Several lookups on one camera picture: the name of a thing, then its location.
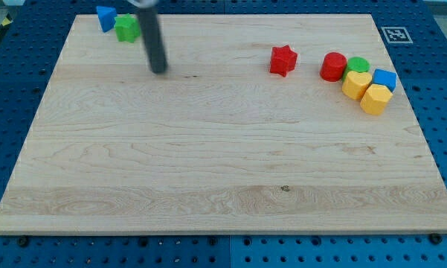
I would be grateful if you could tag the yellow hexagon block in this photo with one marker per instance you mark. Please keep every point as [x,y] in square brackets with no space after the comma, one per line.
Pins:
[375,99]

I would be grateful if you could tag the white fiducial marker tag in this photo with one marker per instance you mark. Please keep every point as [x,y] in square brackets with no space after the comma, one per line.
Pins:
[396,35]

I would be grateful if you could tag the blue triangular block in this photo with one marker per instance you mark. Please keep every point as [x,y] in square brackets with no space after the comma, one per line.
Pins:
[106,17]

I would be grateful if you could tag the red star block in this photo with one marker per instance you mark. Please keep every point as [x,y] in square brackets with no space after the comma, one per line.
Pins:
[283,60]

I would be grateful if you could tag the blue cube block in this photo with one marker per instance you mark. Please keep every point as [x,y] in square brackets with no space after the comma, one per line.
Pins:
[385,78]

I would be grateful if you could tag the green cylinder block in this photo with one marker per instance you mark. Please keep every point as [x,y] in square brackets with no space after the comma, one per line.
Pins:
[357,64]

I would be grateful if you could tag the green star block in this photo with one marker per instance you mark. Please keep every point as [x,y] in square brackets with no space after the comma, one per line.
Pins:
[126,28]

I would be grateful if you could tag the light wooden board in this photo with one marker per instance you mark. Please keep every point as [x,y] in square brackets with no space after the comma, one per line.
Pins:
[218,145]

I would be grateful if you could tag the yellow rounded block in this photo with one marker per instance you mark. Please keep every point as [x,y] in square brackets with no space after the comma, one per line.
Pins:
[355,84]

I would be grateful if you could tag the red cylinder block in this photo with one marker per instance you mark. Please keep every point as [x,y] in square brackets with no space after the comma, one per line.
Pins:
[333,66]

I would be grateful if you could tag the grey cylindrical robot arm rod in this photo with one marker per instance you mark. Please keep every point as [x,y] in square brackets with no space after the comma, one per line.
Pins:
[150,28]

